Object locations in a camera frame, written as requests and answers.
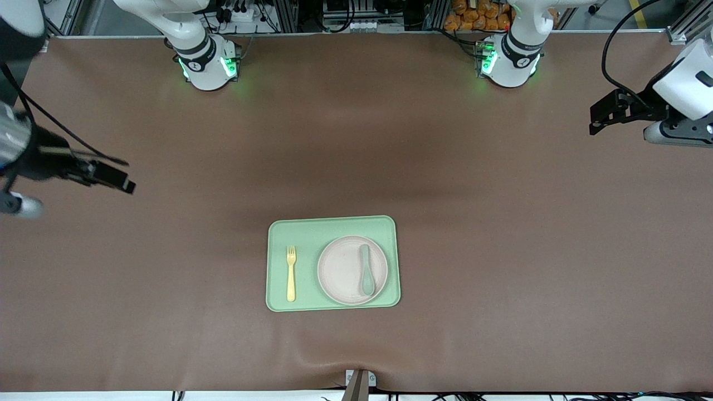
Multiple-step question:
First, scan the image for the light green rectangular tray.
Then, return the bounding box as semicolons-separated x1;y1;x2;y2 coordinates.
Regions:
266;215;402;312

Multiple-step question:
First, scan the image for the orange bag pile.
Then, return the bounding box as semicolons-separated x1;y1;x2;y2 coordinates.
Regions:
444;0;512;32

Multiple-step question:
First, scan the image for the aluminium extrusion frame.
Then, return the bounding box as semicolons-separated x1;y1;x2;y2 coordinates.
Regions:
666;0;713;46
42;0;84;52

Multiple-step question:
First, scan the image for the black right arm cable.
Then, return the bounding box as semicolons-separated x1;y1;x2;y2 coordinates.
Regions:
0;62;130;193

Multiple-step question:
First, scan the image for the yellow plastic fork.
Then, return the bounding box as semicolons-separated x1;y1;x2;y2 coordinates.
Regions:
286;246;297;303

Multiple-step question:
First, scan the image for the white power strip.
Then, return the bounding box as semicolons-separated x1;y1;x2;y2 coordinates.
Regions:
220;6;258;23

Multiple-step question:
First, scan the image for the metal table edge bracket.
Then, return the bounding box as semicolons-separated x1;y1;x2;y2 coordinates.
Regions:
341;369;378;401

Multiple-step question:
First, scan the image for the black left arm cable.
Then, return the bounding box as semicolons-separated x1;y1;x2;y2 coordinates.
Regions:
601;0;665;100

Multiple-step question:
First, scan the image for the teal plastic spoon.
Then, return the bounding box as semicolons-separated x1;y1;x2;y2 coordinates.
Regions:
359;244;375;297

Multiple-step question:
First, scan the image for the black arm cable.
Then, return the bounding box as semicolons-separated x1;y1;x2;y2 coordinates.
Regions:
0;62;130;193
601;0;665;100

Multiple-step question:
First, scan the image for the brown table cover mat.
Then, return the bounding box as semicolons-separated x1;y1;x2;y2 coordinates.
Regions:
0;31;713;394

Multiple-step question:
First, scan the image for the beige round plate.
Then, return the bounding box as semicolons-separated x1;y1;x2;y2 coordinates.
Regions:
317;236;388;306

